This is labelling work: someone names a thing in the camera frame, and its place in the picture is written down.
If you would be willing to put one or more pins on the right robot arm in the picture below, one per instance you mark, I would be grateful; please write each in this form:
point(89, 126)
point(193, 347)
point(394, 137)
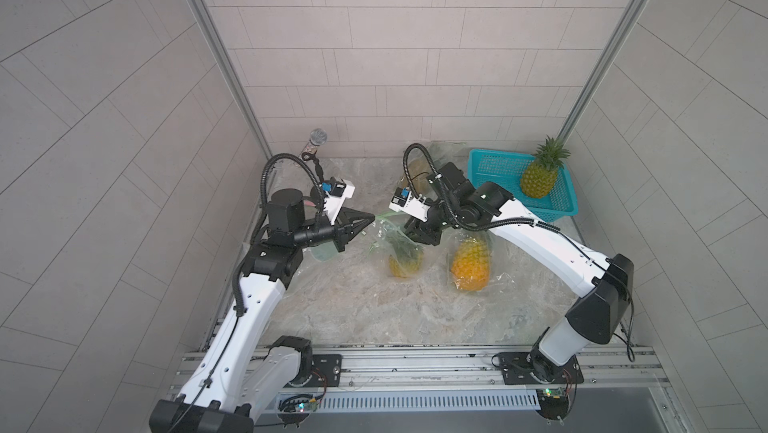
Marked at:
point(602, 284)

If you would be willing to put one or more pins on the far pineapple zip bag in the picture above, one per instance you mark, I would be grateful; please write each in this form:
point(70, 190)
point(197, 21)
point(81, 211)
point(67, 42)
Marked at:
point(442, 153)

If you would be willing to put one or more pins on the circuit board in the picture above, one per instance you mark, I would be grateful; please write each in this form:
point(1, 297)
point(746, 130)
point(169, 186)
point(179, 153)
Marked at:
point(295, 409)
point(554, 404)

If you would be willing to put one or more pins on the orange pineapple zip bag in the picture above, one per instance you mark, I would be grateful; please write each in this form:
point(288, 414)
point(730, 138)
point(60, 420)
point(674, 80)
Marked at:
point(384, 225)

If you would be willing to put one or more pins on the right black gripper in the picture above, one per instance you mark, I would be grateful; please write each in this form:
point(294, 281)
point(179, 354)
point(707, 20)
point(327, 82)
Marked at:
point(424, 228)

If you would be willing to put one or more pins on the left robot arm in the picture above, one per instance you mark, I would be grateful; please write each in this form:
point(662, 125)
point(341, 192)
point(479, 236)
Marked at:
point(229, 391)

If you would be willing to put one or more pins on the aluminium mounting rail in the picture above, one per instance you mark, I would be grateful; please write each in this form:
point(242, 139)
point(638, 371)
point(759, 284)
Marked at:
point(402, 368)

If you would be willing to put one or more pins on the zip-top bag green pineapple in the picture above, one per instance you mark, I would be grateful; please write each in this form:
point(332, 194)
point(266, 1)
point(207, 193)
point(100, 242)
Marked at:
point(323, 251)

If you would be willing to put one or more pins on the orange pineapple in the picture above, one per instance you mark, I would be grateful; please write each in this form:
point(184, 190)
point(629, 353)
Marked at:
point(406, 257)

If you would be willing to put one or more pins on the yellow pineapple zip bag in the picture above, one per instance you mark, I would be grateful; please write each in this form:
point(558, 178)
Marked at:
point(502, 259)

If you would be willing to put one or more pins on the left circuit board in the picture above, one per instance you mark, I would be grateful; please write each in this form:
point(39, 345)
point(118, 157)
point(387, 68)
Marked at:
point(295, 409)

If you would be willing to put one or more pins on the far bagged pineapple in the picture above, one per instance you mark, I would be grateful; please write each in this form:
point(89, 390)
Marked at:
point(419, 170)

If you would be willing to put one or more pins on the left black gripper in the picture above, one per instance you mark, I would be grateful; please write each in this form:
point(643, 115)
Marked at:
point(344, 228)

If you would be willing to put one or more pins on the yellow pineapple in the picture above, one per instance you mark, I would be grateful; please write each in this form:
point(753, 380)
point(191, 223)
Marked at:
point(470, 266)

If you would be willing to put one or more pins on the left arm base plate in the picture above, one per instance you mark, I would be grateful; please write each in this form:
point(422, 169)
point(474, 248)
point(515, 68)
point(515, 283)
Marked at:
point(325, 372)

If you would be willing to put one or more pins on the right circuit board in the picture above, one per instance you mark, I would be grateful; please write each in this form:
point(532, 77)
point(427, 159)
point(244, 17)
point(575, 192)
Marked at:
point(554, 404)

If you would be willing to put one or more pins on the teal plastic basket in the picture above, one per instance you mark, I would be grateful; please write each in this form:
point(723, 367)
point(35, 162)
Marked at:
point(506, 170)

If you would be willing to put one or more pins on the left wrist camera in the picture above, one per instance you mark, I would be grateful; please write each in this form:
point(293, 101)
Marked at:
point(334, 193)

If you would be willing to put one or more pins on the glitter silver microphone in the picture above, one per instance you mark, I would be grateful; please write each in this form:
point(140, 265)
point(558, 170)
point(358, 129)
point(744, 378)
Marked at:
point(318, 137)

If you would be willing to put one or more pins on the black microphone stand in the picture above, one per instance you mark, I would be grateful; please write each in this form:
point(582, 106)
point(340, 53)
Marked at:
point(315, 172)

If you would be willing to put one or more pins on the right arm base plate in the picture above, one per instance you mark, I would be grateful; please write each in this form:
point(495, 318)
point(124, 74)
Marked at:
point(516, 369)

